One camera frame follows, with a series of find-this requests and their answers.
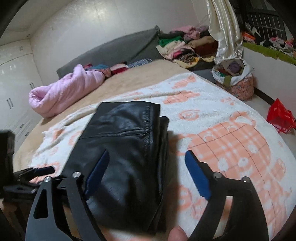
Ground white and pink blanket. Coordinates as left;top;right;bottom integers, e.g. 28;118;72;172
30;70;293;241

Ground window grille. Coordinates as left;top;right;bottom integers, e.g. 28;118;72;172
245;9;292;40

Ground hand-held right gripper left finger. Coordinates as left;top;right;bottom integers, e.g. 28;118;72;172
25;150;110;241

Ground pile of folded clothes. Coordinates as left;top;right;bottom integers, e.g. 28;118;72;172
156;25;220;70

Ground grey headboard cushion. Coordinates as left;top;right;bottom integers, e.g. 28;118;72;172
57;25;162;79

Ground floral bag of clothes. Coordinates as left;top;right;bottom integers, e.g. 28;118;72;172
212;58;255;101

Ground cream satin curtain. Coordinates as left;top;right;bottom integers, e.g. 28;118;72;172
207;0;244;65

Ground clothes on windowsill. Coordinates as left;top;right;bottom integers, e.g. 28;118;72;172
242;22;296;55

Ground black leather jacket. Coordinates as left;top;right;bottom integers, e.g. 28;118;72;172
62;101;170;235

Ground red folded cloth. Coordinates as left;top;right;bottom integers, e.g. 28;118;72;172
105;64;129;76

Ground beige bed sheet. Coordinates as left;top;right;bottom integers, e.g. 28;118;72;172
13;59;192;172

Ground white wardrobe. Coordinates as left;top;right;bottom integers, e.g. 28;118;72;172
0;38;44;149

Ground red plastic bag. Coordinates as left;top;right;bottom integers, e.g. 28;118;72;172
266;98;296;134

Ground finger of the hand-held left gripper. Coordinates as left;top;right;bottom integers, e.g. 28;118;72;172
14;166;55;179
5;179;43;189

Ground blue patterned cloth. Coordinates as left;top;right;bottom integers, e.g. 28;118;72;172
127;58;153;69

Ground pink quilt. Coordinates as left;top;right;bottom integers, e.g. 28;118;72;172
28;64;107;119

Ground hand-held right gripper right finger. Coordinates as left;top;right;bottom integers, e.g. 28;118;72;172
185;150;270;241

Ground person's right hand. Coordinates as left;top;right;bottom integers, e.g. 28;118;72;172
168;226;189;241

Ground green windowsill cover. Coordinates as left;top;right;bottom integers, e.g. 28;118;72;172
242;42;296;65

